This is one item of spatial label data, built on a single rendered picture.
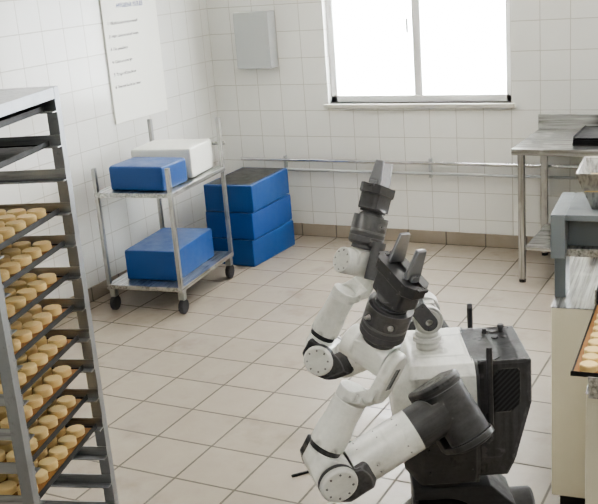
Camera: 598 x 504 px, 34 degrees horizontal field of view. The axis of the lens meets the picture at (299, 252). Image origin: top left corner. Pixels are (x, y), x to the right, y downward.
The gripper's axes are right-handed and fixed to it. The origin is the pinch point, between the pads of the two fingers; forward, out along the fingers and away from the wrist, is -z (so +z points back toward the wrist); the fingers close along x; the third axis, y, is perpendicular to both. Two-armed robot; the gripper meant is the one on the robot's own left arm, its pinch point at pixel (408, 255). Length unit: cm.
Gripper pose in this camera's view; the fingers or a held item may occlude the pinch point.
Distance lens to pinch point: 173.9
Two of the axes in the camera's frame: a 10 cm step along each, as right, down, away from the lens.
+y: 8.6, -0.9, 5.0
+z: -2.3, 8.2, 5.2
